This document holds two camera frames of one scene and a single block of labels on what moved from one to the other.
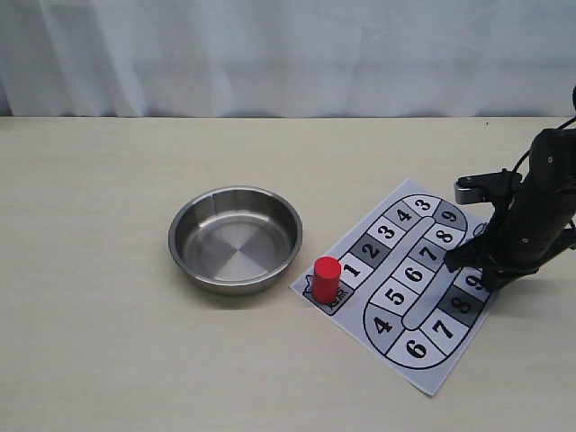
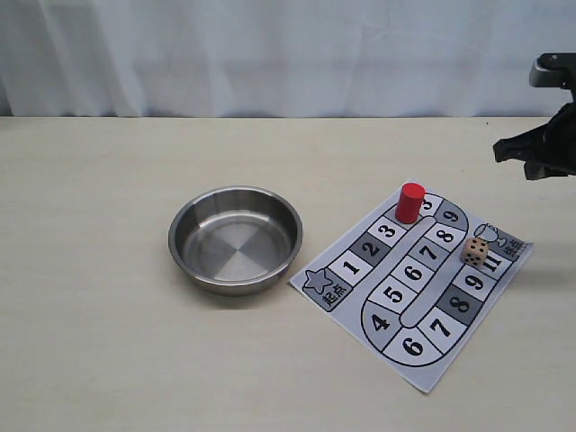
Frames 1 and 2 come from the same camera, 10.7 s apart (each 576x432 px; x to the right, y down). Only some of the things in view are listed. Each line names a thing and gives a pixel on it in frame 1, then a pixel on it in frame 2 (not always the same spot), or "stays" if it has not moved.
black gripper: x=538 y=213 -> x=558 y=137
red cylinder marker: x=326 y=282 -> x=409 y=202
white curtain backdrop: x=287 y=58 stays
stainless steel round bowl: x=235 y=239 stays
